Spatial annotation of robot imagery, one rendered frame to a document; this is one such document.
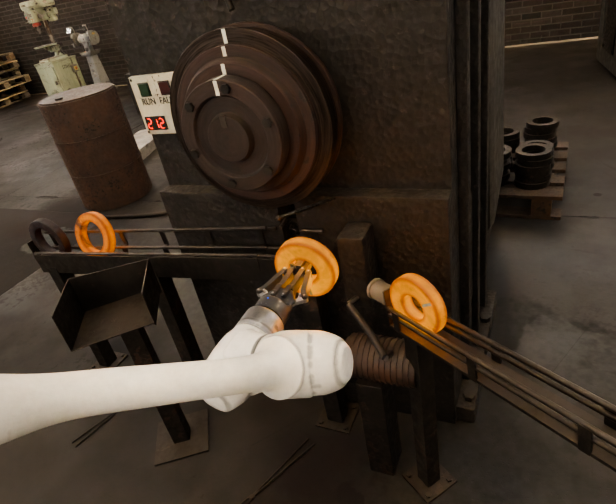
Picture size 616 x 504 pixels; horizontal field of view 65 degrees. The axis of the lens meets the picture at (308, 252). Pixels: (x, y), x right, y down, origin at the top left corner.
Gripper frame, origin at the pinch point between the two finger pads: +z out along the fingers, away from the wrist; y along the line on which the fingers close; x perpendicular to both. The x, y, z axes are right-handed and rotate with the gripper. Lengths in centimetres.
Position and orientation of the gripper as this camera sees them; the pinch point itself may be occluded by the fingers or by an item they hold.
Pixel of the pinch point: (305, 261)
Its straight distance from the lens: 116.0
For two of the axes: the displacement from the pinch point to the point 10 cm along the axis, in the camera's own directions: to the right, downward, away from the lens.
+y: 9.0, 0.8, -4.3
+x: -2.0, -8.1, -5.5
